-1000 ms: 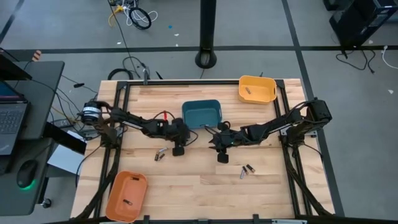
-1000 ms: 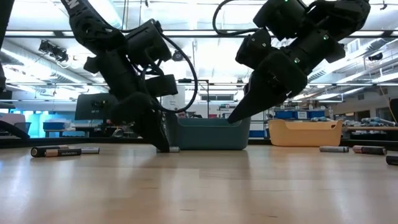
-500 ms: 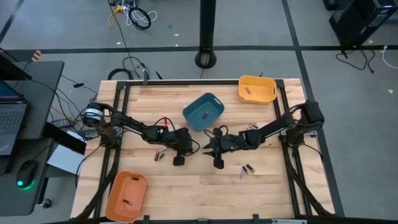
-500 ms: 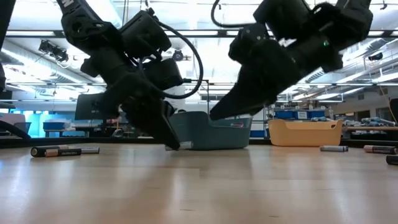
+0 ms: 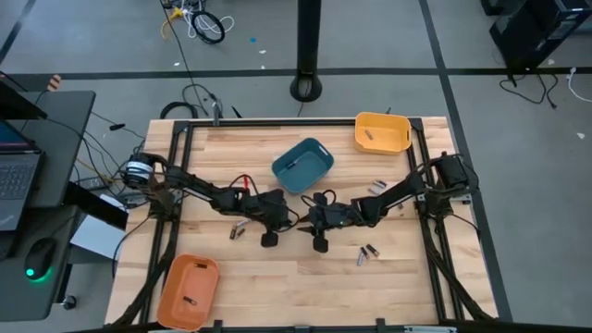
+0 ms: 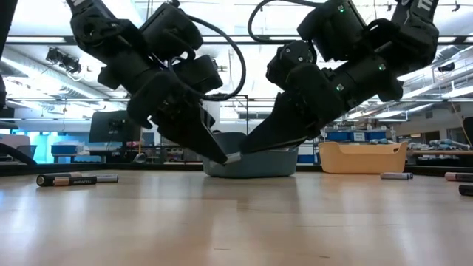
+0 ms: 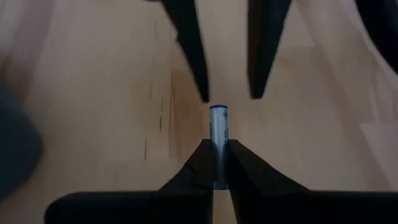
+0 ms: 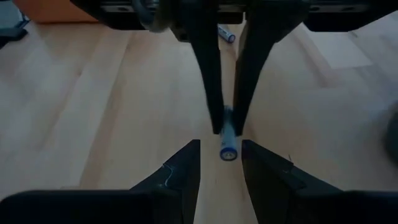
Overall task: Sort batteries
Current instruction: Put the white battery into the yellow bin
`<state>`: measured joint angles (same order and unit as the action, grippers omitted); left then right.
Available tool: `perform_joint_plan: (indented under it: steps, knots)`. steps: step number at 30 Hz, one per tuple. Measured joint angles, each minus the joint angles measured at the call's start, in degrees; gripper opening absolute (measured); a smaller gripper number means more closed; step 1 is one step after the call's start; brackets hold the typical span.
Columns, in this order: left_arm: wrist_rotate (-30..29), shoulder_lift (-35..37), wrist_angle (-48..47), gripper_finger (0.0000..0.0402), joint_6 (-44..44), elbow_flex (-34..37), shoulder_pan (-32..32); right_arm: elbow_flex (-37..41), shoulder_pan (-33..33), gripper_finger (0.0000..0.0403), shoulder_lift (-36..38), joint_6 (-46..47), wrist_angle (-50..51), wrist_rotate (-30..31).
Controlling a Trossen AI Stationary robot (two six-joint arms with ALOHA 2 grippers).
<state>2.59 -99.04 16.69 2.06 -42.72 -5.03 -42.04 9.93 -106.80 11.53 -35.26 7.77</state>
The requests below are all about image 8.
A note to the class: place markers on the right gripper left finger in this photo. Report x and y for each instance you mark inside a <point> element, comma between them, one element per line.
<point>140,208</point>

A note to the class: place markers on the silver blue Kirkland AAA battery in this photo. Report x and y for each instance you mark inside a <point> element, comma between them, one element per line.
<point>227,35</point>
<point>228,146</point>

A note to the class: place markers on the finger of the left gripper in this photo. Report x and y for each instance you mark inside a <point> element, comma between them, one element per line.
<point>208,71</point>
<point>258,56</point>

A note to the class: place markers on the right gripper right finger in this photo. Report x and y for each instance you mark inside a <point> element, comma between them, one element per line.
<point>295,208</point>

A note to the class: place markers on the orange plastic bin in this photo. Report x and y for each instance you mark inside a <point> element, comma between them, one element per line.
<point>53,11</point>

